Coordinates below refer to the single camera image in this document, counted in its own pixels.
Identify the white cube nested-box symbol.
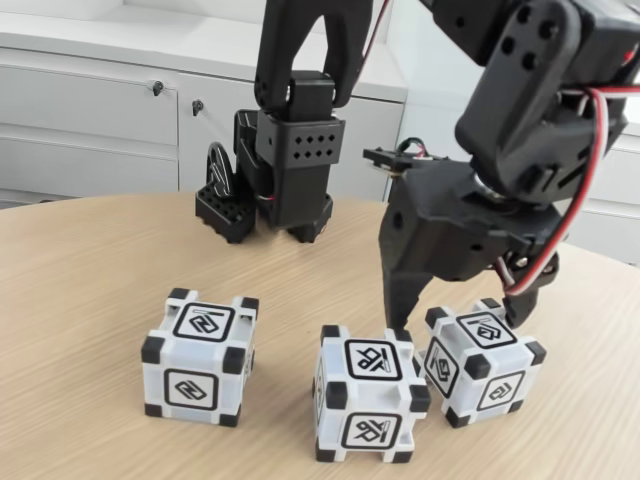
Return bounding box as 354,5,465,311
414,298,548,430

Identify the white cube crossed symbol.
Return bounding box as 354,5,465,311
313,324,432,464

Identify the black table clamp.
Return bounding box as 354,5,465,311
194,142,260,245
289,194,335,246

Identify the white low cabinet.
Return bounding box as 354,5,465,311
559,114,640,264

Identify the white cube zigzag symbol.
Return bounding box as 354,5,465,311
141,287,260,430

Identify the white drawer cabinet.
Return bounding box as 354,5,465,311
0,27,407,201

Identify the camera board on mount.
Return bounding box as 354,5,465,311
362,142,451,180

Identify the red white gripper cable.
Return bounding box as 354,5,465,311
499,84,640,301

